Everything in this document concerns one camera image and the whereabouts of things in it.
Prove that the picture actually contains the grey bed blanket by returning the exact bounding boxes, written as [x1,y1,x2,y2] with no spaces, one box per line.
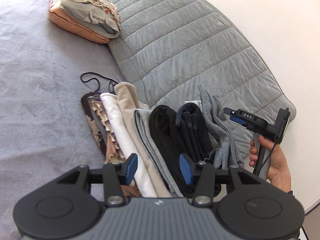
[0,0,125,240]

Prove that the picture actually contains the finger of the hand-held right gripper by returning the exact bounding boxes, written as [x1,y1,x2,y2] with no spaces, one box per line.
[223,107,240,117]
[230,116,248,127]

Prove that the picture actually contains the grey floral pillow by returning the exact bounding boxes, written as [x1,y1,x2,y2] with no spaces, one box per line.
[60,0,122,39]

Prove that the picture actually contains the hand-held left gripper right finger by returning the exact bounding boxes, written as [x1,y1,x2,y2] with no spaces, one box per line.
[179,153,266,207]

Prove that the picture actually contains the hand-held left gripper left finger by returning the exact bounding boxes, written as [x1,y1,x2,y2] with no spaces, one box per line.
[52,153,139,207]

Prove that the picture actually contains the row of clothes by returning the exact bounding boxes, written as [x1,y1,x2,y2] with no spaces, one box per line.
[80,81,220,198]

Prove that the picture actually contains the orange pillow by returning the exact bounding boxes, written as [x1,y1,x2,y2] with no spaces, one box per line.
[48,0,112,44]

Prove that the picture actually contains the person's right hand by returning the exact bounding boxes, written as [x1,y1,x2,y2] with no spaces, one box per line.
[249,133,292,193]

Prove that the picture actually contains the black cord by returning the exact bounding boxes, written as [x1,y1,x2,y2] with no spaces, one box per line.
[80,72,118,96]

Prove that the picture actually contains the grey quilted headboard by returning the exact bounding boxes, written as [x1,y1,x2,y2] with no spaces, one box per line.
[100,0,297,160]

